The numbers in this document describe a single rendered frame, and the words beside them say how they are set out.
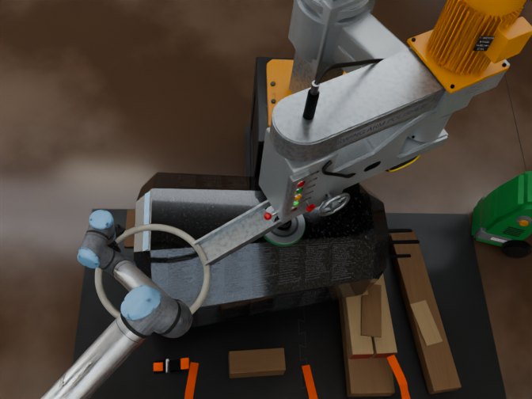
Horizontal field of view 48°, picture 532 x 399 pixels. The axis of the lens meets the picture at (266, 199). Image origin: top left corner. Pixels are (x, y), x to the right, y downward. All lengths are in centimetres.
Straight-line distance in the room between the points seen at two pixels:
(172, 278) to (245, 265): 35
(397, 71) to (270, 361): 173
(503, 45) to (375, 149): 62
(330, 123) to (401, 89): 32
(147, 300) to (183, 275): 99
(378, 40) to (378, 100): 56
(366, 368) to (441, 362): 43
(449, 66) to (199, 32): 267
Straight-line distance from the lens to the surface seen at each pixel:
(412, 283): 365
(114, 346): 193
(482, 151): 442
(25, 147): 418
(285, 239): 278
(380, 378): 341
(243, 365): 329
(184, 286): 285
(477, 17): 218
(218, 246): 267
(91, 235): 239
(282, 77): 338
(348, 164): 240
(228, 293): 288
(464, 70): 235
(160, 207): 288
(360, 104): 217
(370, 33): 273
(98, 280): 260
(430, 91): 229
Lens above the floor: 334
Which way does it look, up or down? 61 degrees down
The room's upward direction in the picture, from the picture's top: 10 degrees clockwise
